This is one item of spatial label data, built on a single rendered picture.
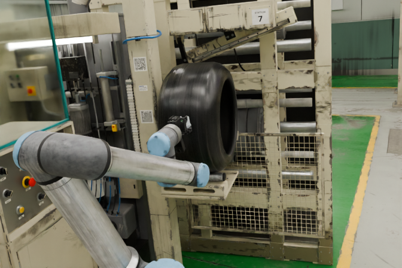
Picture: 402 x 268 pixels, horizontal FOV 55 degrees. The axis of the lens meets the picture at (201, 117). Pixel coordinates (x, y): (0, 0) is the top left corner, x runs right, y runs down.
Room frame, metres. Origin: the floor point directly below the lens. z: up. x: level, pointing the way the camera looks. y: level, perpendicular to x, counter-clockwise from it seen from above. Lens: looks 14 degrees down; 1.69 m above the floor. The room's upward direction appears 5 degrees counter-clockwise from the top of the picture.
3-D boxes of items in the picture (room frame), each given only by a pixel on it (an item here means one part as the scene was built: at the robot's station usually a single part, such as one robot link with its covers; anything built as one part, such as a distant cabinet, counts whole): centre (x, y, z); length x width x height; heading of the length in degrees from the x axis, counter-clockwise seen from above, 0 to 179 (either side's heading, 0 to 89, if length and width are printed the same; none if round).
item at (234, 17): (2.31, -0.18, 1.71); 0.61 x 0.25 x 0.15; 72
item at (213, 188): (1.94, 0.07, 0.84); 0.36 x 0.09 x 0.06; 72
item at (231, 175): (2.07, 0.03, 0.80); 0.37 x 0.36 x 0.02; 162
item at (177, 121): (1.62, 0.11, 1.26); 0.12 x 0.08 x 0.09; 162
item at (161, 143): (1.46, 0.16, 1.25); 0.12 x 0.09 x 0.10; 162
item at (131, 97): (2.13, 0.37, 1.19); 0.05 x 0.04 x 0.48; 162
